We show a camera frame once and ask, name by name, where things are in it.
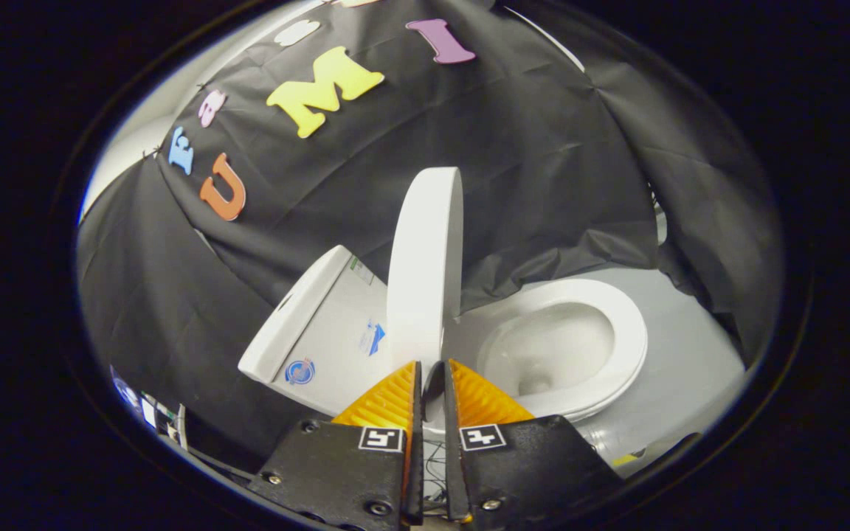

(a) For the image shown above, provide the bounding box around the black backdrop cloth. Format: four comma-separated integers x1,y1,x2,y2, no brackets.
75,0,787,473

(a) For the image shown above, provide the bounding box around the white toilet bowl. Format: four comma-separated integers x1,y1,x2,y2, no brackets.
425,302,621,443

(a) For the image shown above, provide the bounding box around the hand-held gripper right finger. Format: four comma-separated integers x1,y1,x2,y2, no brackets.
442,358,626,528

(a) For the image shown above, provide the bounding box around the white toilet lid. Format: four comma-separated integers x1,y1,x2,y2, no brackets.
387,167,464,384

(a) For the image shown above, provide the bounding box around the white clutter by cloth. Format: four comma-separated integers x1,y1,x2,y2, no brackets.
109,367,190,451

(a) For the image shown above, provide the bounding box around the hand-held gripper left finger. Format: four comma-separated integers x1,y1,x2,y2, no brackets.
246,360,426,531

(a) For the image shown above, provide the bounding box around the white toilet tank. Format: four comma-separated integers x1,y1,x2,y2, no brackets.
238,245,398,417

